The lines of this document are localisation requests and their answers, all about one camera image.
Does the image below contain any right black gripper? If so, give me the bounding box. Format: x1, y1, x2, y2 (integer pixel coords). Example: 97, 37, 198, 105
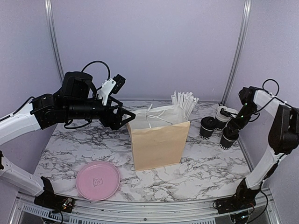
227, 103, 257, 136

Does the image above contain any black paper coffee cup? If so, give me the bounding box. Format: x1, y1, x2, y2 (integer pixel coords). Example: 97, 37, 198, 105
220, 136, 235, 150
199, 125, 215, 140

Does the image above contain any black coffee cup lid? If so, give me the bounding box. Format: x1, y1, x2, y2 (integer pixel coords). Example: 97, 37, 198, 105
200, 116, 216, 130

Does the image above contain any brown paper bag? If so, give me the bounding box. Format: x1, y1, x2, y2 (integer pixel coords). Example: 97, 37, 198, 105
126, 104, 190, 172

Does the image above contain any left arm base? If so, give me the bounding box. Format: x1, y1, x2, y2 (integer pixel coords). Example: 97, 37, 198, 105
34, 176, 75, 213

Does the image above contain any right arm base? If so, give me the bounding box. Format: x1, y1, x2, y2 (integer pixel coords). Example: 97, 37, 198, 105
213, 178, 260, 214

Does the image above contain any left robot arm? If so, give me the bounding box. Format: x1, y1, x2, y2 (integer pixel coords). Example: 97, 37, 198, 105
0, 71, 136, 145

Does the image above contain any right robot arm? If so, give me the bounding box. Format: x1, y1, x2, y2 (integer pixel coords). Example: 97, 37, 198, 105
226, 86, 299, 209

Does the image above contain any stack of paper cups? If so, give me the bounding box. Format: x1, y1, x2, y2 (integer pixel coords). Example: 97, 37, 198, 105
215, 105, 237, 131

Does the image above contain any bundle of white straws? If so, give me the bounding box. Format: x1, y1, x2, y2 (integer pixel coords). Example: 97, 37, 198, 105
171, 91, 199, 119

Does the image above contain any pink plate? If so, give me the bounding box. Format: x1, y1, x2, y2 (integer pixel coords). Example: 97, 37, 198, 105
75, 161, 121, 201

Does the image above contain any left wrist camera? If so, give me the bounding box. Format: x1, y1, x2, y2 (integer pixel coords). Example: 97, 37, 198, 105
96, 74, 126, 106

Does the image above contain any right aluminium frame post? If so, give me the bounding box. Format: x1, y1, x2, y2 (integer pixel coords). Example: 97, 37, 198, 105
221, 0, 252, 105

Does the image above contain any aluminium frame post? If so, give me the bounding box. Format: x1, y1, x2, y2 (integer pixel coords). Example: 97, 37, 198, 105
44, 0, 64, 83
221, 0, 252, 105

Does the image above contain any left aluminium frame post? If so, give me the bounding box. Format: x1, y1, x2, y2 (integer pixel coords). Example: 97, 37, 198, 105
44, 0, 64, 83

